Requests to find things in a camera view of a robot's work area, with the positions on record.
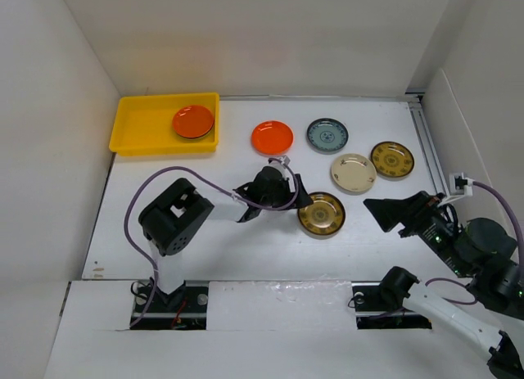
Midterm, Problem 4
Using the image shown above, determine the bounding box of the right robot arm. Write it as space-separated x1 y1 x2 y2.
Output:
364 191 523 378

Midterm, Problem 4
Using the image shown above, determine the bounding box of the cream floral plate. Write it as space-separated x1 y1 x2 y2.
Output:
330 153 377 193

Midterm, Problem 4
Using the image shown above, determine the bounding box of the aluminium rail right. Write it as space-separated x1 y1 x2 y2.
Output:
405 93 449 195

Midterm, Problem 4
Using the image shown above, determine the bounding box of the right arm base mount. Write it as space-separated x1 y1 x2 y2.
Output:
347 281 432 330

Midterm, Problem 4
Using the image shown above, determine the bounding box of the yellow brown plate right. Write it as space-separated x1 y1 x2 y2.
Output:
370 142 415 178

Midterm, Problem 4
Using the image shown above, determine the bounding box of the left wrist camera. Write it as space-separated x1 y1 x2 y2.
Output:
253 156 290 193

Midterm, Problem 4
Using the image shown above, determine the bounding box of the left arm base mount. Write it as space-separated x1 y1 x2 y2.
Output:
129 279 210 331

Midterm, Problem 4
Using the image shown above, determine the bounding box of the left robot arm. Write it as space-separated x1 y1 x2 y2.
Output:
138 166 313 311

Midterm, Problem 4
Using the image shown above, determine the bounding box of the black plate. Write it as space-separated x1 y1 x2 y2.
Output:
176 129 215 142

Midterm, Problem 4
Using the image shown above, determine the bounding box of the orange plate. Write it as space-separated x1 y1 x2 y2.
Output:
251 120 294 156
171 105 215 139

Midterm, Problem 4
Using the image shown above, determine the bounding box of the yellow brown plate front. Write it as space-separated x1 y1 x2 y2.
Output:
297 192 346 237

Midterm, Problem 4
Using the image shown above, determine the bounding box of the blue patterned plate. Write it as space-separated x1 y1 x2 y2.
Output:
306 118 350 154

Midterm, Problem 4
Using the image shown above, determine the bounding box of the yellow plastic bin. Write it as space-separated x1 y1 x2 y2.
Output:
109 92 219 156

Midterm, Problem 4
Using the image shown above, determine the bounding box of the yellow brown plate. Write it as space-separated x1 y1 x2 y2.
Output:
297 192 346 237
370 142 415 178

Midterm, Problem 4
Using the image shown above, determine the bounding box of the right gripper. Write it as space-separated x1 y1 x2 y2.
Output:
363 187 470 274

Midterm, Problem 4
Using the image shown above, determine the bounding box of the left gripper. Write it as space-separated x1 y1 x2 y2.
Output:
260 174 310 211

